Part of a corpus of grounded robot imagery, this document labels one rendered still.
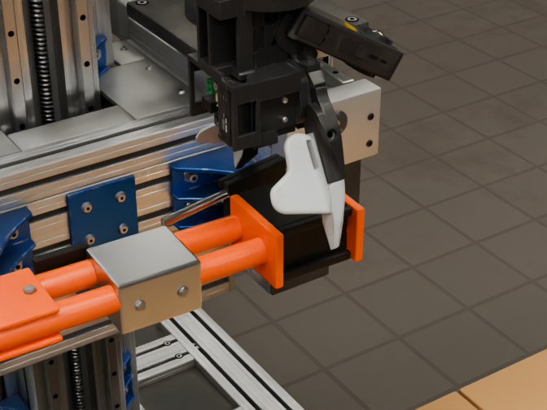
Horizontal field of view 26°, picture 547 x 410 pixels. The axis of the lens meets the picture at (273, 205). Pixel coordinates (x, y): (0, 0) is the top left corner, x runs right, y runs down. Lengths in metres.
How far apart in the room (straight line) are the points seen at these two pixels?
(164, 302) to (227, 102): 0.16
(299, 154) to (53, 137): 0.58
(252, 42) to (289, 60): 0.04
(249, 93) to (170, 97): 0.64
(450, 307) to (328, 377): 0.38
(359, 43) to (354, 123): 0.51
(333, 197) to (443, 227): 2.15
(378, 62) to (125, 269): 0.25
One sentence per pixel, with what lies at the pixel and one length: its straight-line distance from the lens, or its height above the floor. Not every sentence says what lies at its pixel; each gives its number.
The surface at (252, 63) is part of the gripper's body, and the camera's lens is 0.87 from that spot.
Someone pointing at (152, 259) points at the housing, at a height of 1.10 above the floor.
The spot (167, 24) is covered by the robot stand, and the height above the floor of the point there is 1.04.
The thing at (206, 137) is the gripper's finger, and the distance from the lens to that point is 0.97.
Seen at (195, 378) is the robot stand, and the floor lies 0.21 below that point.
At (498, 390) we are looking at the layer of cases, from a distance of 1.67.
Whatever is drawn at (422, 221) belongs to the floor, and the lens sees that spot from 3.05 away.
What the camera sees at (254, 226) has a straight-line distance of 0.94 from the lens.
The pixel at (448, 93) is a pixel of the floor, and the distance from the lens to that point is 3.72.
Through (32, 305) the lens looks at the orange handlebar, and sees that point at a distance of 0.87.
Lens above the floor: 1.60
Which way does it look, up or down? 31 degrees down
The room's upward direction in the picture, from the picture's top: straight up
